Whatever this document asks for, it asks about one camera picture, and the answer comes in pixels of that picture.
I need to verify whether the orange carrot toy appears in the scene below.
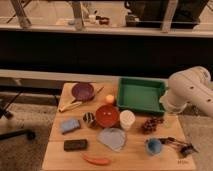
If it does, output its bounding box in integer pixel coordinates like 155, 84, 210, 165
82, 154, 111, 166

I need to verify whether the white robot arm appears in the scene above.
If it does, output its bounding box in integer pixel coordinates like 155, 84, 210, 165
159, 66, 213, 118

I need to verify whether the white paper cup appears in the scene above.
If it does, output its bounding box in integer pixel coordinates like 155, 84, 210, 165
120, 110, 135, 130

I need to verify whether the purple bowl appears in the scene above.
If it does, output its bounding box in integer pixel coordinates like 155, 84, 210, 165
71, 83, 94, 102

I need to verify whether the black metal tool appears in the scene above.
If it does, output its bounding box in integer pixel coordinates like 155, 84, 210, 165
160, 137, 197, 158

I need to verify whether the black rectangular block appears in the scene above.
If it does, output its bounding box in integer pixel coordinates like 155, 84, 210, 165
64, 139, 88, 151

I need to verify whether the striped black white ball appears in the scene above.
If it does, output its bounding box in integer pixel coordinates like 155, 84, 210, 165
83, 112, 96, 127

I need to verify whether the dark red grape bunch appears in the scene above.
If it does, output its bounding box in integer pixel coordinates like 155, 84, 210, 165
142, 118, 164, 134

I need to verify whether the green plastic tray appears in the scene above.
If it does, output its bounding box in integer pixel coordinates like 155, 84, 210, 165
117, 77, 166, 116

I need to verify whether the blue sponge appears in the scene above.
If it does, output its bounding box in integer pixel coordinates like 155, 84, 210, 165
60, 119, 80, 134

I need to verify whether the small orange ball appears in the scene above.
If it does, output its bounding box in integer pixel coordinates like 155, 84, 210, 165
105, 94, 115, 104

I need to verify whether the red bowl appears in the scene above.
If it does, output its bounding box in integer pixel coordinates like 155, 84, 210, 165
95, 105, 119, 128

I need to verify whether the light blue cloth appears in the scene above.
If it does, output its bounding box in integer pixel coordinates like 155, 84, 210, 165
97, 128, 126, 151

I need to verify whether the banana toy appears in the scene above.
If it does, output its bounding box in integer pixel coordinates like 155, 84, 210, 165
59, 102, 82, 113

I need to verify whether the black chair base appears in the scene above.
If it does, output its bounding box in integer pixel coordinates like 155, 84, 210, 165
0, 92, 36, 141

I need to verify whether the blue cup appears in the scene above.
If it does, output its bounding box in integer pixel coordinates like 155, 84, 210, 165
145, 138, 162, 155

